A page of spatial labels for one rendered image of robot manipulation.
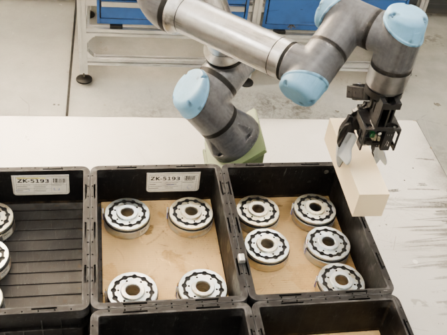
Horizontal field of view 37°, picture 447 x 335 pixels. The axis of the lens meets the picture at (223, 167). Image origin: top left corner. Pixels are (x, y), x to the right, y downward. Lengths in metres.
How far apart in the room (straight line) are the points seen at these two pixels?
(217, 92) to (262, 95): 1.77
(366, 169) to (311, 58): 0.30
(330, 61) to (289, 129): 0.93
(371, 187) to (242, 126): 0.54
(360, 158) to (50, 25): 2.78
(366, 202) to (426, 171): 0.78
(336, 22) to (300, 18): 2.18
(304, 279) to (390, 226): 0.45
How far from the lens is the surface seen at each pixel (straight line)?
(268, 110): 3.36
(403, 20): 1.18
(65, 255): 1.49
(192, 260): 1.48
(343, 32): 1.21
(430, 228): 1.90
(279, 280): 1.48
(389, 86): 1.24
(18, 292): 1.44
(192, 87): 1.69
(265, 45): 1.21
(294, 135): 2.07
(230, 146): 1.75
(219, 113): 1.71
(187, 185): 1.58
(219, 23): 1.26
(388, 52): 1.20
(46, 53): 3.68
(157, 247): 1.50
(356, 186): 1.32
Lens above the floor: 1.95
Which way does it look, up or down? 41 degrees down
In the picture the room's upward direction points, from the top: 8 degrees clockwise
